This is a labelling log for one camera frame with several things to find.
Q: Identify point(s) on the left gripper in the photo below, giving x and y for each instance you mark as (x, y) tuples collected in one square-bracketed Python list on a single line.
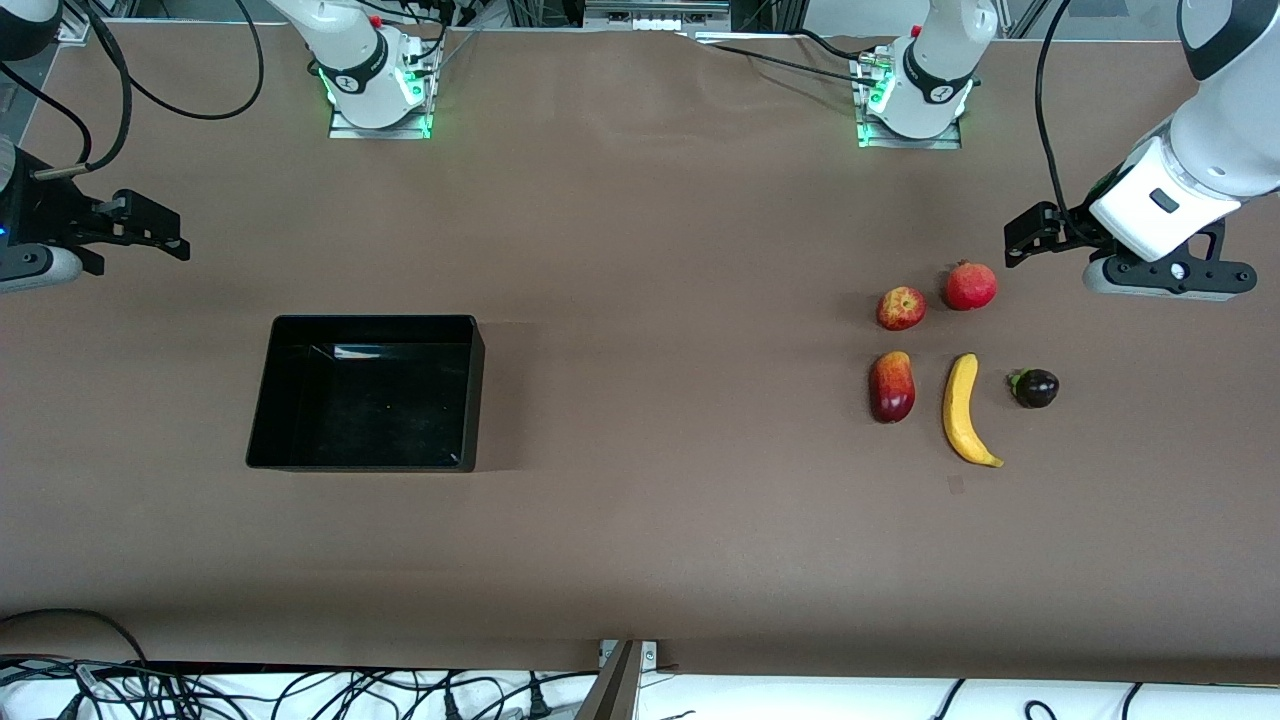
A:
[(1072, 231)]

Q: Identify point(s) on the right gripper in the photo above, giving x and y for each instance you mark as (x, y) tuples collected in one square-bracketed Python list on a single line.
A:
[(45, 215)]

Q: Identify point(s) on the red yellow apple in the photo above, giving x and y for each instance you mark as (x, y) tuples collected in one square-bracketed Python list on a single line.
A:
[(901, 309)]

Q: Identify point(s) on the yellow banana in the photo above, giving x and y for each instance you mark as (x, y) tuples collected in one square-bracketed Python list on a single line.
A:
[(960, 405)]

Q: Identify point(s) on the black plastic box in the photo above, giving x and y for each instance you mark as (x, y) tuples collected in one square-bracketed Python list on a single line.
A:
[(370, 400)]

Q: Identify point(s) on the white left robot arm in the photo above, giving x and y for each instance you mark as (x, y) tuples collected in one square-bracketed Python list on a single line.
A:
[(1230, 130)]

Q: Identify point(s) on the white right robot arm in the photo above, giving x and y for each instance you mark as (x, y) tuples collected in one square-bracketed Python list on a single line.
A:
[(350, 40)]

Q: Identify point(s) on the red pomegranate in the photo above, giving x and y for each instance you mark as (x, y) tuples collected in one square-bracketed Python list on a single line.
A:
[(970, 287)]

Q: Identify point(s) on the dark purple eggplant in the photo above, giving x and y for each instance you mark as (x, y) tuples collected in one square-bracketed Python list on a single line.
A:
[(1038, 389)]

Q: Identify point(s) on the red mango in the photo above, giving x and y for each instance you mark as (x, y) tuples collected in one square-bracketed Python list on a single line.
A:
[(892, 388)]

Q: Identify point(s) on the grey power strip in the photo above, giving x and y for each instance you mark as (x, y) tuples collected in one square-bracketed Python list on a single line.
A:
[(655, 22)]

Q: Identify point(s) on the brown table cover sheet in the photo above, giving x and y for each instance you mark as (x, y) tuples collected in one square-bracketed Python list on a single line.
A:
[(600, 550)]

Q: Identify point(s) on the dark aluminium bar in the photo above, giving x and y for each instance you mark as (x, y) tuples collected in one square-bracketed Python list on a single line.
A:
[(612, 690)]

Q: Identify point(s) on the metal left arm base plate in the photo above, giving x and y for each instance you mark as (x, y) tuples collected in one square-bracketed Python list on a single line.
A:
[(875, 142)]

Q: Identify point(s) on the metal table edge bracket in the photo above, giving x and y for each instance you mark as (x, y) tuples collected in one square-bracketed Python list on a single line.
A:
[(650, 653)]

